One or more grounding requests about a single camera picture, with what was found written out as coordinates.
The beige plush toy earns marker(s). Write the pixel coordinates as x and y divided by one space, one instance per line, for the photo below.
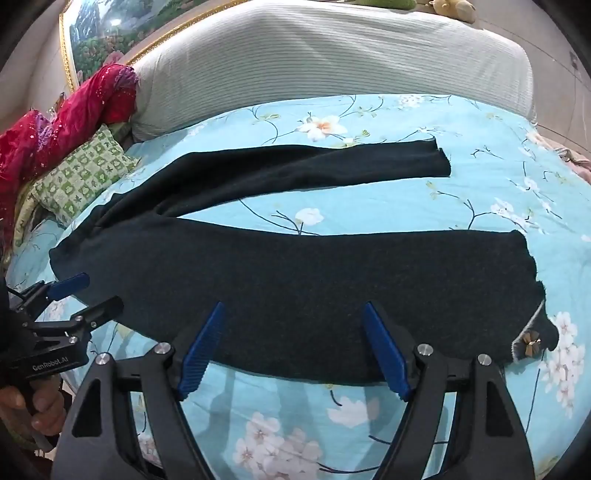
455 7

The yellow-green floral cloth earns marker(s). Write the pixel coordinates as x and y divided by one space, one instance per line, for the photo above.
25 217

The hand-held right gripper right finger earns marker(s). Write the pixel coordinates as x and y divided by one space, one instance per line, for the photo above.
385 350

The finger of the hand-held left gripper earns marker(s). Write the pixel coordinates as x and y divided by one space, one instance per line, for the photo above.
69 282
94 311

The grey striped headboard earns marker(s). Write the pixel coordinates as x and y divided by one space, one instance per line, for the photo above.
323 55

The black pants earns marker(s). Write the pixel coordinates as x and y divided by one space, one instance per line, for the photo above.
300 286

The pink cloth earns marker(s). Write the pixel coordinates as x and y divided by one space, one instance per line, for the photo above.
579 168

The green cushion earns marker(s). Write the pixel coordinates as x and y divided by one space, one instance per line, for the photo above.
395 2

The gold framed landscape painting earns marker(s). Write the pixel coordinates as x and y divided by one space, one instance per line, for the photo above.
106 27

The red sequined cloth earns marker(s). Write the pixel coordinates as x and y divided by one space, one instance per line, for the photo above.
69 115

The person's left hand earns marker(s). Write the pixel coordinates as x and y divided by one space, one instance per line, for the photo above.
46 406

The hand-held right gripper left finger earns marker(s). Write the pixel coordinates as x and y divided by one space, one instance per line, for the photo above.
203 350

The green patterned pillow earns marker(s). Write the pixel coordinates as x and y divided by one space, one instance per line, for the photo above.
83 170

